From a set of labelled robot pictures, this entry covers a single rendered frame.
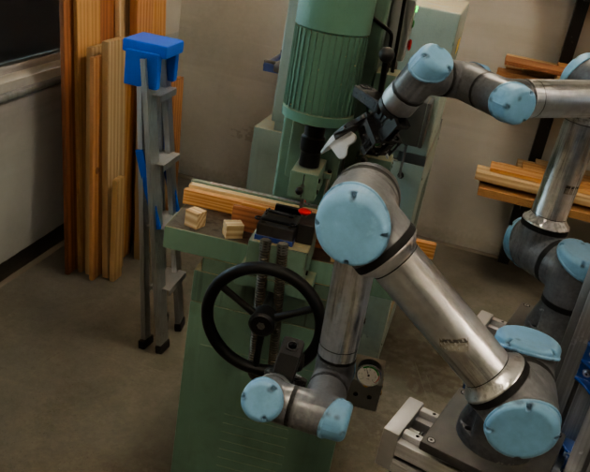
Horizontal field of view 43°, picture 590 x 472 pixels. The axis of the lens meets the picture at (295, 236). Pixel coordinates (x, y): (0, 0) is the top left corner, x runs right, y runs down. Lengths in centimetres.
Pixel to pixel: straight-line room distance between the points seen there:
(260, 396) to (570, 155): 94
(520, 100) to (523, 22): 262
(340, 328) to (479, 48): 287
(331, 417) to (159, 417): 140
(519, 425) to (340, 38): 92
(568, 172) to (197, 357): 103
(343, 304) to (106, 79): 198
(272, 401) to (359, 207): 40
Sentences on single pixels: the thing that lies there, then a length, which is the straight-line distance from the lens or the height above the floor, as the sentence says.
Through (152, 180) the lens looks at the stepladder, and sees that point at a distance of 268.
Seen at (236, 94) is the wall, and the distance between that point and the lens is 439.
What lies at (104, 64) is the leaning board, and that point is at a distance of 312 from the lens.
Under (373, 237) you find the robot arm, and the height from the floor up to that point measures 125.
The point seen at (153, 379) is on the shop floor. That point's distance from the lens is 283.
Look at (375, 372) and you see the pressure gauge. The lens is 185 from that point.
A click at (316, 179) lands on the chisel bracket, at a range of 184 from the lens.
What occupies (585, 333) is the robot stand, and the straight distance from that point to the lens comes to 157.
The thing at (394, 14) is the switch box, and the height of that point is 144.
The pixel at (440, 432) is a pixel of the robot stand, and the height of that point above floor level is 82.
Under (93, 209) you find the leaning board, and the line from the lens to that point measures 327.
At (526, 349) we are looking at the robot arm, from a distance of 134.
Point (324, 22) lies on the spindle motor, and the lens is 171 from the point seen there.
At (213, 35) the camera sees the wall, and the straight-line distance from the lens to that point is 438.
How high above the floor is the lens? 169
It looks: 25 degrees down
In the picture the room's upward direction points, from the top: 10 degrees clockwise
